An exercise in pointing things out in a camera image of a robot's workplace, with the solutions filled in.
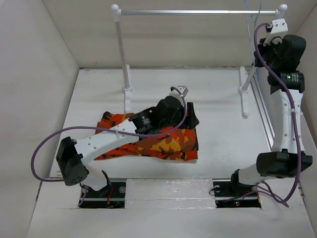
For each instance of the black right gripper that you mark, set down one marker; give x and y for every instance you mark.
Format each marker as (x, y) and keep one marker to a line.
(262, 48)

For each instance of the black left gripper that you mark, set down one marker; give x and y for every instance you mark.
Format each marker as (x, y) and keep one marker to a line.
(189, 121)

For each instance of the orange camouflage trousers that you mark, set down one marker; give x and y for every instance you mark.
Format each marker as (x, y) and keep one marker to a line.
(180, 145)

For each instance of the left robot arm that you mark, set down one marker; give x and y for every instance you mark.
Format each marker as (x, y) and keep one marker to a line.
(166, 131)

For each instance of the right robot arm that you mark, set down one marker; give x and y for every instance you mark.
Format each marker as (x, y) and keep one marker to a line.
(287, 158)

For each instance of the white clothes rack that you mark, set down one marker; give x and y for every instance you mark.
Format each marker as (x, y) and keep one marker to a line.
(117, 13)

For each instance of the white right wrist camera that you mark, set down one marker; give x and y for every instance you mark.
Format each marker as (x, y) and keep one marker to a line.
(277, 31)

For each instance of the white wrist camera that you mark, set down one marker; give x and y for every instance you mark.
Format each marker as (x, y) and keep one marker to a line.
(277, 31)
(179, 91)

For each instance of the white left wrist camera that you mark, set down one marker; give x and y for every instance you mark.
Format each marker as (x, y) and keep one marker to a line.
(179, 91)

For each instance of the aluminium side rail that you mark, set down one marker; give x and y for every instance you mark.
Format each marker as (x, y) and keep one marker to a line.
(268, 129)

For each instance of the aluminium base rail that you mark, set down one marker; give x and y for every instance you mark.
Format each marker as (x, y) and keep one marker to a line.
(186, 193)

